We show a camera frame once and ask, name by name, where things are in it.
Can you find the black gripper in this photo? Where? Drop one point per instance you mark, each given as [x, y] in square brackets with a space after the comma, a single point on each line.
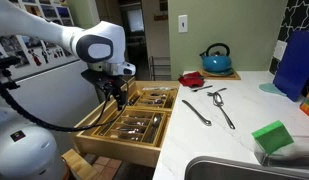
[102, 80]

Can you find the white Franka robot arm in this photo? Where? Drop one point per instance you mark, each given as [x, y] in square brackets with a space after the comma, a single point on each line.
[97, 36]

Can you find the dark cutlery piece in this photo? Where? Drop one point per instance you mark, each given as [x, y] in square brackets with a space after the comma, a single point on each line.
[134, 100]

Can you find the small bamboo cutlery tray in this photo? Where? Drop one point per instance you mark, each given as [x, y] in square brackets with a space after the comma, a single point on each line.
[172, 100]

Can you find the large bamboo cutlery tray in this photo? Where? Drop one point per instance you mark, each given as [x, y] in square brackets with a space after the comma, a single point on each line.
[164, 128]

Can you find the light wooden kitchen drawer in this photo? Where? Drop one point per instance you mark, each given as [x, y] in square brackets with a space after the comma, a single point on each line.
[117, 153]

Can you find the short silver fork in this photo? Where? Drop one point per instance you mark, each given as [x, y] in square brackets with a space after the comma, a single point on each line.
[216, 91]

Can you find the clear plastic wrapped bundle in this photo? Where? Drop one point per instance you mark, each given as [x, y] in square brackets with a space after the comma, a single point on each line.
[159, 89]

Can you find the large silver serving spoon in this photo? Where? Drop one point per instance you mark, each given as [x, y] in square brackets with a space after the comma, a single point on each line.
[156, 121]

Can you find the white refrigerator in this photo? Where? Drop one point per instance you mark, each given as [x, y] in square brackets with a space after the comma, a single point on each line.
[60, 90]

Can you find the red cloth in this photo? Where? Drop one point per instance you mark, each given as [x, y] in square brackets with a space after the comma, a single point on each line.
[190, 80]

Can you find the wooden butcher block table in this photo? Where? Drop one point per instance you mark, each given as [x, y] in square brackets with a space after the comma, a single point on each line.
[79, 165]

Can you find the red figure fridge magnet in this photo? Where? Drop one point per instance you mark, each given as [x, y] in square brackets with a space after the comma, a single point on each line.
[35, 58]

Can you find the long silver spoon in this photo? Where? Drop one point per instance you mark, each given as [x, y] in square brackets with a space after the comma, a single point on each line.
[224, 113]

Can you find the blue fridge photo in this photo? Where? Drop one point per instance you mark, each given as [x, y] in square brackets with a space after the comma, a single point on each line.
[63, 12]

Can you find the grey fridge photo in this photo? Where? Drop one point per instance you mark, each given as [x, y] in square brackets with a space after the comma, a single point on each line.
[49, 11]

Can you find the wooden trivet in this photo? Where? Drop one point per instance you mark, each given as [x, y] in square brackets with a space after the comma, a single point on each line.
[235, 76]

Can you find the brown fridge photo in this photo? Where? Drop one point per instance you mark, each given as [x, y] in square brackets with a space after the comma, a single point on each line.
[35, 8]

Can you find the stainless steel sink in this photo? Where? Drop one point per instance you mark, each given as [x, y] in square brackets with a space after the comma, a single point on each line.
[227, 170]

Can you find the pale teal round coaster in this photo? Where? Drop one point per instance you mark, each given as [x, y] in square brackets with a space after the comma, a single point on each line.
[269, 89]

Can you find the green sponge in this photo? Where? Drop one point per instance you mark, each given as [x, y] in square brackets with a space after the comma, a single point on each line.
[272, 136]

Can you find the clear sponge holder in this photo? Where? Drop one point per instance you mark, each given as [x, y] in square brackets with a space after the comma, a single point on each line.
[294, 155]

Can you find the brown wall sign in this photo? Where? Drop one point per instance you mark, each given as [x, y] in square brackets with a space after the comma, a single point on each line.
[160, 16]

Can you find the white light switch plate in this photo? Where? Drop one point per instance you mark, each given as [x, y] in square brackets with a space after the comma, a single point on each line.
[183, 23]

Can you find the black camera stand clamp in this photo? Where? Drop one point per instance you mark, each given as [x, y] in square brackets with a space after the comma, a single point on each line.
[5, 65]

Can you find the white wall outlet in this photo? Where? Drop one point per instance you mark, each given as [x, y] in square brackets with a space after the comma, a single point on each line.
[280, 50]

